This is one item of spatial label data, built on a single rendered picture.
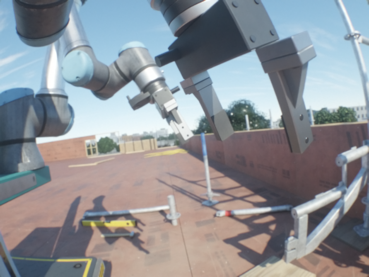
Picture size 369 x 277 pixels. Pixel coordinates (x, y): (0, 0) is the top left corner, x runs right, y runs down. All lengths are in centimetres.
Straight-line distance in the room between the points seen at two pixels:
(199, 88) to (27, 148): 56
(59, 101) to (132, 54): 35
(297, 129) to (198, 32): 13
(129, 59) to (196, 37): 42
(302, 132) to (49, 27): 32
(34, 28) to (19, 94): 42
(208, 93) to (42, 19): 25
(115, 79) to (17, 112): 34
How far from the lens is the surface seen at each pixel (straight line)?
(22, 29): 32
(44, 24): 29
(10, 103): 69
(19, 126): 68
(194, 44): 21
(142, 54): 61
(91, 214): 227
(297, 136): 18
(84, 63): 51
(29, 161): 66
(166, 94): 52
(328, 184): 178
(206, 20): 19
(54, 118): 78
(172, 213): 170
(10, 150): 67
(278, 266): 115
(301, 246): 98
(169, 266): 125
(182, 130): 49
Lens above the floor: 76
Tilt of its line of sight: 1 degrees down
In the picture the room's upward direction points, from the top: 7 degrees counter-clockwise
